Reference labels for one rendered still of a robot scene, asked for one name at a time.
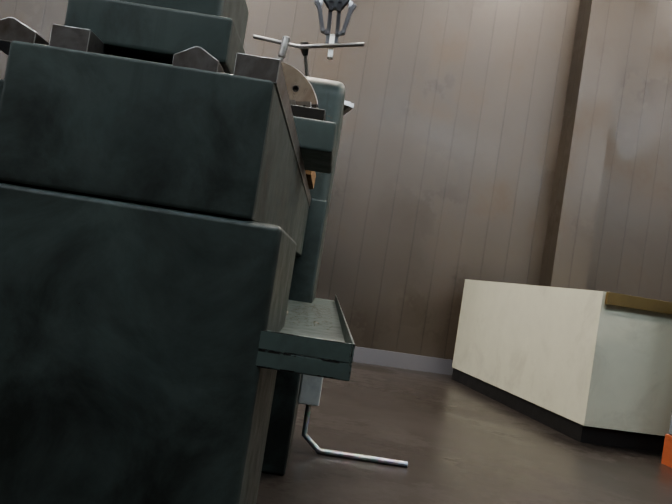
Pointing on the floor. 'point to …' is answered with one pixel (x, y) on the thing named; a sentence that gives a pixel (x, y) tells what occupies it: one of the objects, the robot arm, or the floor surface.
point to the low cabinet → (570, 359)
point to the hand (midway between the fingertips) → (331, 46)
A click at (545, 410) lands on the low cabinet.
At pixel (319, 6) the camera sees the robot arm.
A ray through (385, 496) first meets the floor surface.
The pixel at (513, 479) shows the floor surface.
